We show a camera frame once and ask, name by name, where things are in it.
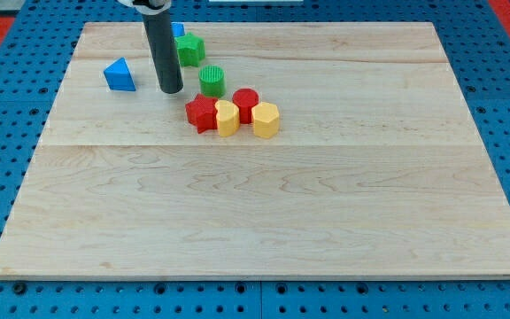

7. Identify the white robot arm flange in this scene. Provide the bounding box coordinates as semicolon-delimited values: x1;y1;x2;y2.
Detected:
118;0;172;14

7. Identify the light wooden board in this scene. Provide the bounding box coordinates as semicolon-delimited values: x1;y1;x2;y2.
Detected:
0;22;510;281

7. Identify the yellow hexagon block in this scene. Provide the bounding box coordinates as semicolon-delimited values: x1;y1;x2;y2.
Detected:
251;102;280;138

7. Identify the yellow heart block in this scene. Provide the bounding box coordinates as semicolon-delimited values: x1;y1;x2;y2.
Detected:
215;99;240;137

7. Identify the red cylinder block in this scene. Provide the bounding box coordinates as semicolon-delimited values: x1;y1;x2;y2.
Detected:
232;88;259;124

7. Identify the red star block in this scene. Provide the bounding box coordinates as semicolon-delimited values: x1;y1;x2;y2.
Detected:
185;93;218;134

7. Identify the green cylinder block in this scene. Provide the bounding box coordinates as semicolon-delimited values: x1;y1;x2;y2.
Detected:
198;65;226;97

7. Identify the green star block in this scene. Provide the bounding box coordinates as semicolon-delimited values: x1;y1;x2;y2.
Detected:
175;32;205;66

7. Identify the blue cube block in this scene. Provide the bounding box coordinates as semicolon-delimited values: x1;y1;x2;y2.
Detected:
171;22;186;37

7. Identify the blue triangle block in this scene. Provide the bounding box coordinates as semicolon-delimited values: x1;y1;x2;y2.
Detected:
103;58;136;91

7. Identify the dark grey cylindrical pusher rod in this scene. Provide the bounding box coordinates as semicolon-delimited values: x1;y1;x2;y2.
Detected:
143;11;183;94

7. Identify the blue perforated base mat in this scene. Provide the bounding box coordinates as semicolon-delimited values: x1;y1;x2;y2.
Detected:
0;0;510;318

